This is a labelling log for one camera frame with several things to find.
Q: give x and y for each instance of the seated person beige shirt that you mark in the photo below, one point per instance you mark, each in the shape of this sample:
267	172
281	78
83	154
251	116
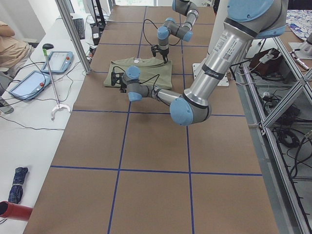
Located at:
14	53

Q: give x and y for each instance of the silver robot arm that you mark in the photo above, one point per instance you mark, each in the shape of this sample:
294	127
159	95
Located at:
244	20
170	27

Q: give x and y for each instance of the dark red box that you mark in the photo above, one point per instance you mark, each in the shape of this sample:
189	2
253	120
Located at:
266	62

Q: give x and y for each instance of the near blue teach pendant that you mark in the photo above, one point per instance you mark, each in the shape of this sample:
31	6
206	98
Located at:
30	86

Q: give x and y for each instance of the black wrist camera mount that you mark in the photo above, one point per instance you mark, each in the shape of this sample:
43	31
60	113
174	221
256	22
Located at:
154	50
116	78

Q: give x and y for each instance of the far blue teach pendant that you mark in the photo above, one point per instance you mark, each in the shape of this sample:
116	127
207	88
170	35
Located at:
60	61

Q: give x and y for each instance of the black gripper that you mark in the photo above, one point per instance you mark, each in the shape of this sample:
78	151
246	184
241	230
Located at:
123	87
163	51

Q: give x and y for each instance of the black computer keyboard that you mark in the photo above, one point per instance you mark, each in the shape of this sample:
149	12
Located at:
79	26

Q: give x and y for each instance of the blue teach pendant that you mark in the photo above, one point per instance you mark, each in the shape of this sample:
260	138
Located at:
30	86
60	61

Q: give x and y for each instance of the red fire extinguisher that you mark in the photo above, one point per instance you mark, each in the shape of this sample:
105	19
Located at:
15	211

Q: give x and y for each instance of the dark box with label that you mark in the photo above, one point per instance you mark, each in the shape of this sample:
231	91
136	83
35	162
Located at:
96	34

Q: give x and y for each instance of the dark rolled cloth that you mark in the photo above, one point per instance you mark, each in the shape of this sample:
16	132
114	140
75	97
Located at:
16	191

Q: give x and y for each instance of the black computer mouse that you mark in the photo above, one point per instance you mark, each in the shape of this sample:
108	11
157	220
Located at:
48	46

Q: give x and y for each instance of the olive green long-sleeve shirt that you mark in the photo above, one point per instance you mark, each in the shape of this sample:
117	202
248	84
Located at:
148	68

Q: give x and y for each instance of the aluminium frame post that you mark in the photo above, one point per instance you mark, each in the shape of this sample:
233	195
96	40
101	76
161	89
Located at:
68	22

